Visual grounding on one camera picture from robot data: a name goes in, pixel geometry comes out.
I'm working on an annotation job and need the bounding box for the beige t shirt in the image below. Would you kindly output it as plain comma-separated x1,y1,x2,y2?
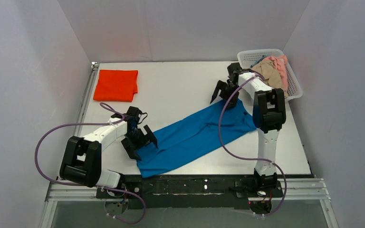
251,60,288,99

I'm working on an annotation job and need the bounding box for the aluminium frame rail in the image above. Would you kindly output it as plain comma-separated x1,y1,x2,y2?
38,178,338,228

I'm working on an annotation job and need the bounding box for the pink t shirt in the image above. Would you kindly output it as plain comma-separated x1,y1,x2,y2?
262,55,288,89

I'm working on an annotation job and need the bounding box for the folded orange t shirt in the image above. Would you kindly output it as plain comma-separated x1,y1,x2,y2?
93,70,138,102

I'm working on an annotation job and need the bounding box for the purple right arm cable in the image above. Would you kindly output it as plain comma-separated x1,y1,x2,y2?
218,69,288,217

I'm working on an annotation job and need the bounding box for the white plastic laundry basket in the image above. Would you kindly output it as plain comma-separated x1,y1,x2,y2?
237,49,303,101

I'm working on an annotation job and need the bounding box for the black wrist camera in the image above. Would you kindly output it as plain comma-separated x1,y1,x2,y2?
227,62,242,84
110,106,148,127

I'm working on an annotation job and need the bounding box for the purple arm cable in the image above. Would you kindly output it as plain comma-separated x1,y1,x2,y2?
34,102,147,225
218,69,288,217

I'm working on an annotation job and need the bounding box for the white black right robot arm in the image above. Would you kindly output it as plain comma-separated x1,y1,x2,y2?
211,69,286,193

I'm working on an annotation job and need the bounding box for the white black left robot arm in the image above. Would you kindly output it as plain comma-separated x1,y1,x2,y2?
59,118,158,188

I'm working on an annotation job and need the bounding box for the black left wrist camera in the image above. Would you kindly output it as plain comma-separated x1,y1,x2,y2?
110,106,148,127

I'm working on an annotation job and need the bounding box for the blue t shirt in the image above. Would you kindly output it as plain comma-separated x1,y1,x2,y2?
137,100,256,178

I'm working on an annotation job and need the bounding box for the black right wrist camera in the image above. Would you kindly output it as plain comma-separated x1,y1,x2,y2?
227,62,242,84

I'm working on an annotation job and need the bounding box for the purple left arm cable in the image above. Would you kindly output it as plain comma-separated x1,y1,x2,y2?
34,102,147,225

